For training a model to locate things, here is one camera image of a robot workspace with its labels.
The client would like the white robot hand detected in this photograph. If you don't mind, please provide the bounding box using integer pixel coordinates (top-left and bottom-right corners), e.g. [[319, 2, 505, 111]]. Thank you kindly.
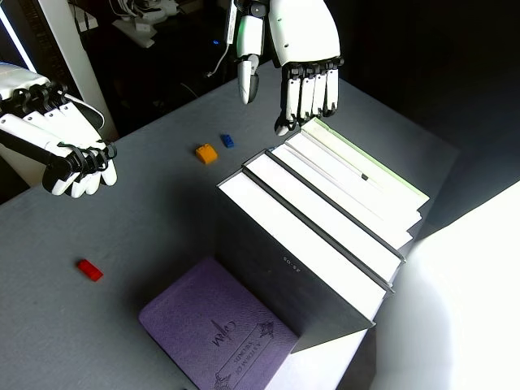
[[0, 63, 119, 199], [235, 0, 345, 137]]

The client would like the dark grey book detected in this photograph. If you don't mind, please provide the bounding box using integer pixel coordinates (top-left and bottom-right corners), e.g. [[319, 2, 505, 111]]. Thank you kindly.
[[242, 154, 404, 294]]

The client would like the white cover book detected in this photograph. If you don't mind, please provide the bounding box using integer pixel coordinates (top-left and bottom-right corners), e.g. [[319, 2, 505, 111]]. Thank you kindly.
[[284, 130, 423, 241]]

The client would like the thick black hardcover book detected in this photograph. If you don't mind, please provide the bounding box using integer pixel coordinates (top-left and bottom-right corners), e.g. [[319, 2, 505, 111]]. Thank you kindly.
[[214, 172, 388, 354]]

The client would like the purple notebook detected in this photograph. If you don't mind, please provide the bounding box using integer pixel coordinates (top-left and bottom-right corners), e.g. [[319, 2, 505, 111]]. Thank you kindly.
[[137, 256, 301, 390]]

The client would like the white stand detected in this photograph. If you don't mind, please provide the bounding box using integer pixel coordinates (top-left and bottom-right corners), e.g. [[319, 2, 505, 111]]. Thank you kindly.
[[0, 141, 44, 190]]

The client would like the small white box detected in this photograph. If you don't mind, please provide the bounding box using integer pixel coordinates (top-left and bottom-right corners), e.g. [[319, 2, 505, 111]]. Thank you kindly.
[[76, 10, 99, 33]]

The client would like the white background device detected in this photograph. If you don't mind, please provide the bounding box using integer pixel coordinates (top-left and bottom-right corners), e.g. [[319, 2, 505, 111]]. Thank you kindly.
[[111, 0, 182, 49]]

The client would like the grey table cloth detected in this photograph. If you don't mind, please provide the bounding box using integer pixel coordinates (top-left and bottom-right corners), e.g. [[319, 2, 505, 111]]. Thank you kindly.
[[0, 60, 460, 390]]

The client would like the orange toy block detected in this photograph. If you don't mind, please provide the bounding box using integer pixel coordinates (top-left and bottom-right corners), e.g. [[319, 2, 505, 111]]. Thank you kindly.
[[194, 142, 219, 165]]

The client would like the red toy block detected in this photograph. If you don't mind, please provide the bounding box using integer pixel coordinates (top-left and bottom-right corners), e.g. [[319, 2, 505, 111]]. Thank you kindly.
[[76, 258, 105, 283]]

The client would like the white cable with adapter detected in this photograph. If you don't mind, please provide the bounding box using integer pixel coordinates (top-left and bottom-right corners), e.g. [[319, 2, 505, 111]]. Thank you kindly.
[[206, 0, 240, 79]]

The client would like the white post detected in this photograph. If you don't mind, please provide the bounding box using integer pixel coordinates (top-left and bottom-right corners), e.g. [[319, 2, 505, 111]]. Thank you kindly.
[[38, 0, 119, 141]]

